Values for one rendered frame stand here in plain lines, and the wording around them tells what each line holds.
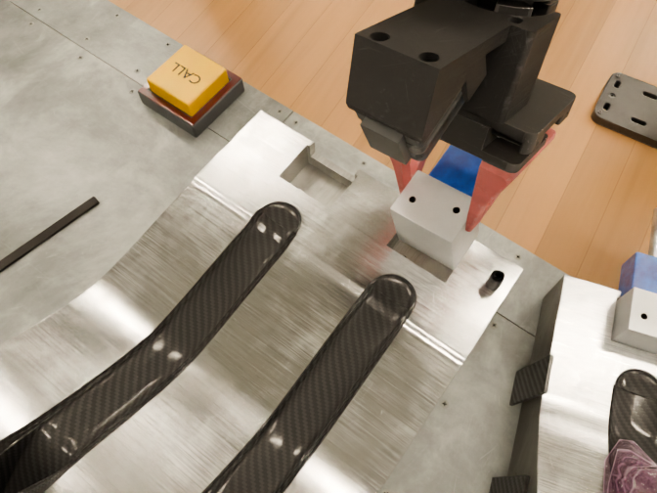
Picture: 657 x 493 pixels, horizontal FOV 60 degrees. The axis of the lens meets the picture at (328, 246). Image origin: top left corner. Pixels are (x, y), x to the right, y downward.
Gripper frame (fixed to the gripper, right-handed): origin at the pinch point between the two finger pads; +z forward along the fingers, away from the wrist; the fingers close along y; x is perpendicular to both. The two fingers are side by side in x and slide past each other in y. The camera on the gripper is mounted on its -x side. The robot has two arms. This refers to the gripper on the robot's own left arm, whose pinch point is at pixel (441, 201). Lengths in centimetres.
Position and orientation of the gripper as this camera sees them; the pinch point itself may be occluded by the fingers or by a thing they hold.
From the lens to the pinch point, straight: 40.8
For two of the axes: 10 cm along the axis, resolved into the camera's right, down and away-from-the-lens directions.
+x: 6.1, -5.0, 6.1
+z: -1.0, 7.2, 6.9
